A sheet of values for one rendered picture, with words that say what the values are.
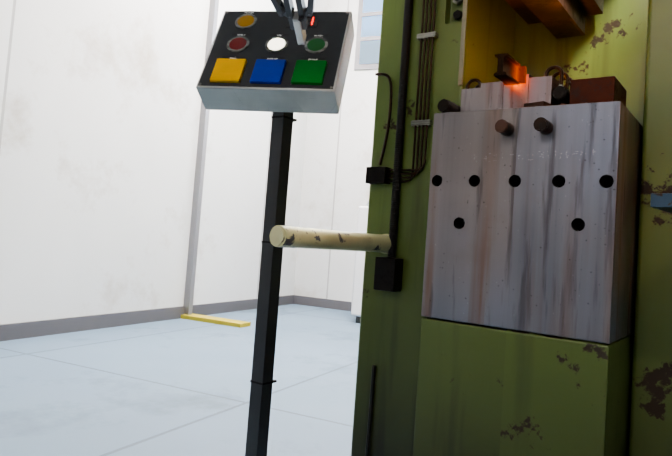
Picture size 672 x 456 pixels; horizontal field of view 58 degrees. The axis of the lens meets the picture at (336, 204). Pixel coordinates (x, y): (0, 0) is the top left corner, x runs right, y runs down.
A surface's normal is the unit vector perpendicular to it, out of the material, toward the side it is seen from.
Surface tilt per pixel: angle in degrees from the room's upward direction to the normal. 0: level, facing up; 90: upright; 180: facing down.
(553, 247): 90
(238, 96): 150
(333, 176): 90
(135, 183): 90
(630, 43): 90
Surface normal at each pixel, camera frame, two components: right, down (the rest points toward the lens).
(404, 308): -0.58, -0.09
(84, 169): 0.90, 0.04
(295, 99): -0.15, 0.83
